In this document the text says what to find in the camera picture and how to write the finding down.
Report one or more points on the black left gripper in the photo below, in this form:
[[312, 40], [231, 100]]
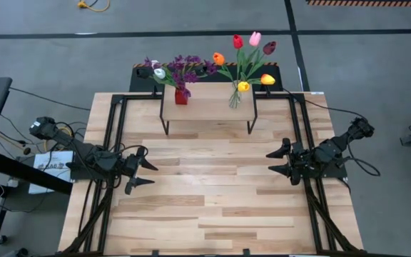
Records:
[[132, 167]]

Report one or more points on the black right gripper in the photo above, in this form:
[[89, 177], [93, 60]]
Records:
[[298, 160]]

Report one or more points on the clear glass vase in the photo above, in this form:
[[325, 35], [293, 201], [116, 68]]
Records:
[[234, 98]]

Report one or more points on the yellow orange-tipped artificial tulip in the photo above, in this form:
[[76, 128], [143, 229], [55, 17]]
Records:
[[267, 79]]

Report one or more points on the red ribbed glass vase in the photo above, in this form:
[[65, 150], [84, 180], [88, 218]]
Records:
[[181, 97]]

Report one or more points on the black artificial tulip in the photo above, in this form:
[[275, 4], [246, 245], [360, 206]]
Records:
[[142, 73], [201, 70]]

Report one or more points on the purple artificial flower bunch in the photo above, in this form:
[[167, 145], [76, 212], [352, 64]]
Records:
[[184, 69]]

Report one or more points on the dark maroon artificial tulip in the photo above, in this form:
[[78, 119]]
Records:
[[269, 48]]

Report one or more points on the orange artificial tulip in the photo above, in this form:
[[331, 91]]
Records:
[[218, 58]]

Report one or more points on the pink artificial tulip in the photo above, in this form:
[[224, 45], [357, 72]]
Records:
[[255, 38]]

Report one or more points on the red artificial tulip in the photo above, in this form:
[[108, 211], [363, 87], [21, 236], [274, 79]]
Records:
[[238, 41]]

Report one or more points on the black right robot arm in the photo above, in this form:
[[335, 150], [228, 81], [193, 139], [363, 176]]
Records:
[[337, 146]]

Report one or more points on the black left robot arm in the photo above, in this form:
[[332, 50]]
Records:
[[73, 148]]

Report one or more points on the black floor mat striped edge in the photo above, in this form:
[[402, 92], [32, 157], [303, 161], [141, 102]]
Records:
[[145, 84]]

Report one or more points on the white paper box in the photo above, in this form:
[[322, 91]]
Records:
[[50, 162]]

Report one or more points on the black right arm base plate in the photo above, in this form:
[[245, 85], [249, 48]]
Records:
[[334, 173]]

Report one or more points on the black metal table frame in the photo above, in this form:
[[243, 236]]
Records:
[[102, 221]]

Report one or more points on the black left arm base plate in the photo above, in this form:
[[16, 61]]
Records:
[[80, 175]]

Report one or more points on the wooden shelf with black frame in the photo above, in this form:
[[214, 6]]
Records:
[[209, 107]]

